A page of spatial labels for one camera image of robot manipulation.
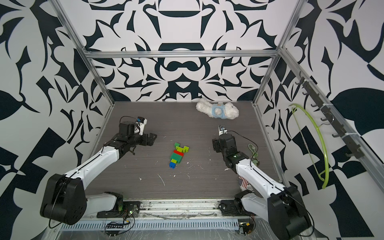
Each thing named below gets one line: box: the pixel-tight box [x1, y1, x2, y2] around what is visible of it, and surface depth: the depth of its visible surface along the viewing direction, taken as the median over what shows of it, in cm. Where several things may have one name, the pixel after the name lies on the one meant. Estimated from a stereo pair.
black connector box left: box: [106, 223, 125, 229], surface depth 74 cm
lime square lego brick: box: [182, 145, 190, 153], surface depth 94 cm
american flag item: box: [237, 176, 250, 189], surface depth 82 cm
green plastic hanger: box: [288, 103, 330, 190], surface depth 64 cm
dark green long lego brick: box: [170, 152, 183, 164], surface depth 91 cm
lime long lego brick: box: [176, 145, 190, 153], surface depth 95 cm
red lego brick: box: [173, 149, 185, 157], surface depth 93 cm
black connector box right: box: [238, 221, 254, 234], surface depth 73 cm
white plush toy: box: [196, 98, 239, 120], surface depth 107 cm
